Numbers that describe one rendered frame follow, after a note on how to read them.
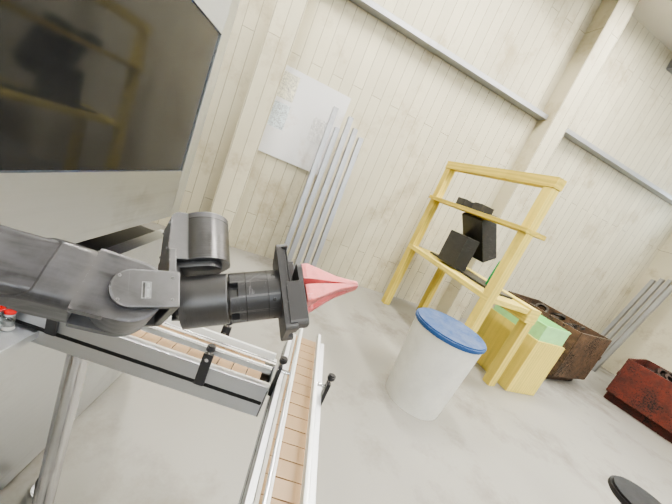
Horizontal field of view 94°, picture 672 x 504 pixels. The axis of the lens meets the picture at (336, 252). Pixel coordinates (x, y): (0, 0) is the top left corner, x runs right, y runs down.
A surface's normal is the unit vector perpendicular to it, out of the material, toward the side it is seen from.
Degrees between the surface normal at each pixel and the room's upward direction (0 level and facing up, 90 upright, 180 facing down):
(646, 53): 90
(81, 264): 39
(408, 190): 90
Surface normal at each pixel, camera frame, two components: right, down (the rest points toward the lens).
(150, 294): 0.62, -0.39
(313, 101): 0.21, 0.33
